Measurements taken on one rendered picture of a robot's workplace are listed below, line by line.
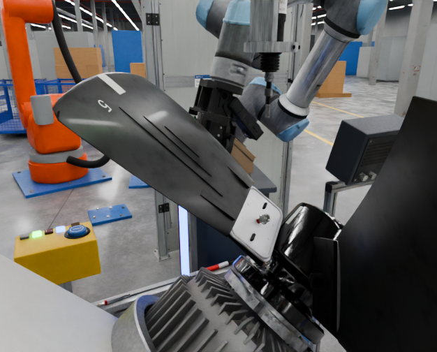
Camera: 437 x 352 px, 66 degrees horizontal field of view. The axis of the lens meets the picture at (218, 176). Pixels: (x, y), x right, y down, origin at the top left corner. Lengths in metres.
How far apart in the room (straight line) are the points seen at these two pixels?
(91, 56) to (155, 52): 6.15
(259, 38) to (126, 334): 0.38
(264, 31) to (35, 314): 0.39
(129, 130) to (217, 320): 0.23
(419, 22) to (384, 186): 7.13
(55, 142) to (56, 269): 3.52
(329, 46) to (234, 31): 0.47
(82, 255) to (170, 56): 1.71
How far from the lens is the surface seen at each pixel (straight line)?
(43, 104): 4.14
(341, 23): 1.06
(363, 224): 0.30
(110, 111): 0.38
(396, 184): 0.23
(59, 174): 4.32
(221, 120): 0.67
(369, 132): 1.13
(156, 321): 0.44
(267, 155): 2.80
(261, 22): 0.44
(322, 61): 1.11
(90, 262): 0.82
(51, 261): 0.81
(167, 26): 2.32
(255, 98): 1.24
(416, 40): 7.34
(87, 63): 8.41
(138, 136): 0.38
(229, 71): 0.67
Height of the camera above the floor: 1.45
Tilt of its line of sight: 20 degrees down
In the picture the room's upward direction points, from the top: straight up
